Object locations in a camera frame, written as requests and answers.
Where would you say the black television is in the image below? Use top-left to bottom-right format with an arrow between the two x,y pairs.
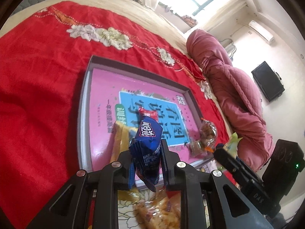
251,61 -> 285,102

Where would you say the grey cardboard box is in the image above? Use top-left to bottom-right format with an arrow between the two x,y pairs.
77,55 -> 215,192

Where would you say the small pink cloth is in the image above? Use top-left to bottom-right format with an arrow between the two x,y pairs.
180,14 -> 198,28

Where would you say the red floral blanket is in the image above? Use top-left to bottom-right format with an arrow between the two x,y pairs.
0,1 -> 235,229

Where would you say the white air conditioner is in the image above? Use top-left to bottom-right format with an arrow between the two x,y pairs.
248,20 -> 275,45

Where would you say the blue snack packet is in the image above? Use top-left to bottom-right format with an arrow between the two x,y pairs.
127,116 -> 164,192

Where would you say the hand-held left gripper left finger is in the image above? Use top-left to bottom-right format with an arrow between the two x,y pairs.
25,148 -> 136,229

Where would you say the yellow snack packet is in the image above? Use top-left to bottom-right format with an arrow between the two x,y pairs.
110,120 -> 139,163

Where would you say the light green snack packet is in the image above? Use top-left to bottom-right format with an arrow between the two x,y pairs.
222,132 -> 244,160

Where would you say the pink quilt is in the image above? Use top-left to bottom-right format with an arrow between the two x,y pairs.
186,29 -> 274,173

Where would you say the white wire rack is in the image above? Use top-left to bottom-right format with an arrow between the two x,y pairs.
222,38 -> 238,60

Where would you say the red snack packet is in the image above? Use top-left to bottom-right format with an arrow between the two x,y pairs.
137,107 -> 160,123

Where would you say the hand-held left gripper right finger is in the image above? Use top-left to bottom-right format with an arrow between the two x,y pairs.
160,138 -> 274,229

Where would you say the clear bag of brown cookies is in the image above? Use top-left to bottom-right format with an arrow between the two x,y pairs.
189,120 -> 219,158

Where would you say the clear bag of yellow chips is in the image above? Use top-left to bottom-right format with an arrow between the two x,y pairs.
132,188 -> 184,229

